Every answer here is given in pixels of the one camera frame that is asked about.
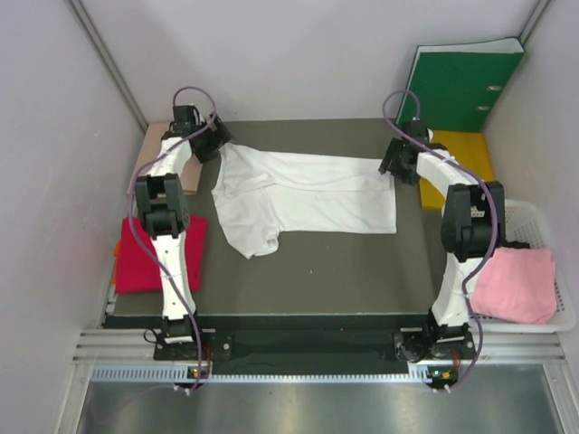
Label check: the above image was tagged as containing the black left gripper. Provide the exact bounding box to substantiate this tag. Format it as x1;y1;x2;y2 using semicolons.
191;111;236;162

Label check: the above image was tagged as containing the white t shirt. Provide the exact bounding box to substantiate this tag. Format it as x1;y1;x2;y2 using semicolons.
212;144;397;259

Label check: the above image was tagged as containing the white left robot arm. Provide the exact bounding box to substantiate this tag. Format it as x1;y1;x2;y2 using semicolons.
132;105;232;359

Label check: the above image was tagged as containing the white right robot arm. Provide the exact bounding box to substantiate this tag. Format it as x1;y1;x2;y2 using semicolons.
379;118;505;358

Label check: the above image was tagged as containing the tan cardboard folder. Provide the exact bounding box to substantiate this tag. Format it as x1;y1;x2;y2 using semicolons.
133;121;203;195

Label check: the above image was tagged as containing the yellow plastic folder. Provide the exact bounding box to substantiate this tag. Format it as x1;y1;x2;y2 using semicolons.
419;130;496;211

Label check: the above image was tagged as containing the orange folded t shirt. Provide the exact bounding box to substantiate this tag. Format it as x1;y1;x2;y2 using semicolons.
113;240;120;261

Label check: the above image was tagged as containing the folded red t shirt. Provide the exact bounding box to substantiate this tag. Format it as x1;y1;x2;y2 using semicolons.
112;215;208;294

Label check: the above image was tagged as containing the white plastic laundry basket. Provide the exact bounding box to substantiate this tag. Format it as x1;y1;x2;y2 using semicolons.
479;199;577;334

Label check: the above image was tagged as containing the black t shirt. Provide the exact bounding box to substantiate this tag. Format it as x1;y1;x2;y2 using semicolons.
504;241;530;250

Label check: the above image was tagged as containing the pink t shirt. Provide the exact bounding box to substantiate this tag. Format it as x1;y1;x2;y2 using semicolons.
470;247;556;325

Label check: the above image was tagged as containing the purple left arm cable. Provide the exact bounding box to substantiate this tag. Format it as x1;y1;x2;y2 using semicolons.
128;86;218;394

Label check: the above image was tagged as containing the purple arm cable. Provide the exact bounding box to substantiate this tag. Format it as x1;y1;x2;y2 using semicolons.
128;86;218;394
382;89;503;392

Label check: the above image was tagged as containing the green ring binder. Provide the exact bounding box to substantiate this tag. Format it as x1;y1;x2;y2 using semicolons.
396;37;526;133

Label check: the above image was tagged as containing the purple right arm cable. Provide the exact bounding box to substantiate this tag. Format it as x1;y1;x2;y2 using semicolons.
382;89;503;392

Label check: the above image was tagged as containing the grey slotted cable duct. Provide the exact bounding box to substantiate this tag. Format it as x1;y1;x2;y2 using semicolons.
90;363;462;384

